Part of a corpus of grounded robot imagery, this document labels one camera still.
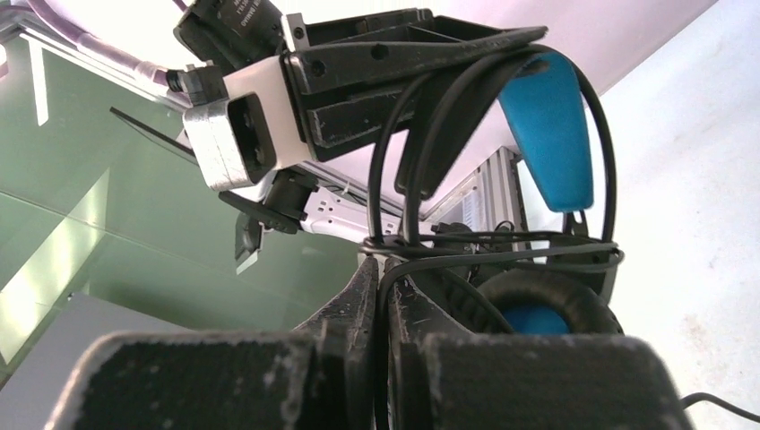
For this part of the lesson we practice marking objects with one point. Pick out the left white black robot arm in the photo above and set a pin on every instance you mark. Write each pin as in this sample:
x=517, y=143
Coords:
x=292, y=200

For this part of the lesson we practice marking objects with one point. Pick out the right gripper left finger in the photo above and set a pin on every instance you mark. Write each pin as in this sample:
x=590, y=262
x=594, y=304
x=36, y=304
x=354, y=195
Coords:
x=318, y=376

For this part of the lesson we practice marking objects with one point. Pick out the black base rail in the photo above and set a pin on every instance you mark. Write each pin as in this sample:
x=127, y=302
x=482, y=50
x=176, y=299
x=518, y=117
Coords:
x=488, y=198

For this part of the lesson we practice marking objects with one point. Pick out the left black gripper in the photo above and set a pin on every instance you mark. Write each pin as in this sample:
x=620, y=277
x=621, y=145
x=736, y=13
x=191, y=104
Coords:
x=366, y=49

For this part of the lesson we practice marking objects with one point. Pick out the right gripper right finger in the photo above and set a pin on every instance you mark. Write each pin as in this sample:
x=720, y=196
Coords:
x=532, y=347

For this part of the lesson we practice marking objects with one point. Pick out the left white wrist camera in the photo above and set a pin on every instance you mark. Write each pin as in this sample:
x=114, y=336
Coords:
x=241, y=126

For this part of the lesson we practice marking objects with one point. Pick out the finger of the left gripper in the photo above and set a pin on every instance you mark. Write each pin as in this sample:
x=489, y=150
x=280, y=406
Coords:
x=440, y=117

